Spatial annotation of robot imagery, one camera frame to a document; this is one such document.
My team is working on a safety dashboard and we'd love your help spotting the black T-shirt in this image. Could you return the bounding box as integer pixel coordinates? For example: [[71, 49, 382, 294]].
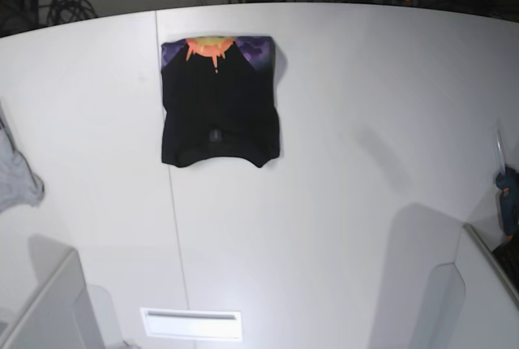
[[161, 36, 281, 168]]

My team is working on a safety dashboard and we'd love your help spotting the grey cloth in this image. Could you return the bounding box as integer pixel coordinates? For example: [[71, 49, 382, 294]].
[[1, 110, 45, 213]]

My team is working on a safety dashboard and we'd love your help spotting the blue glue gun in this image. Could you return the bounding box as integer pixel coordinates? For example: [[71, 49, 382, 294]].
[[493, 127, 519, 240]]

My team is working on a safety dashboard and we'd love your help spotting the black keyboard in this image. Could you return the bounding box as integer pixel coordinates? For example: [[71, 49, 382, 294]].
[[492, 233, 519, 289]]

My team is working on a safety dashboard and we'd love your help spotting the coiled black cable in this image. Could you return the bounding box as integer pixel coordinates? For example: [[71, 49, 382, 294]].
[[46, 0, 98, 28]]

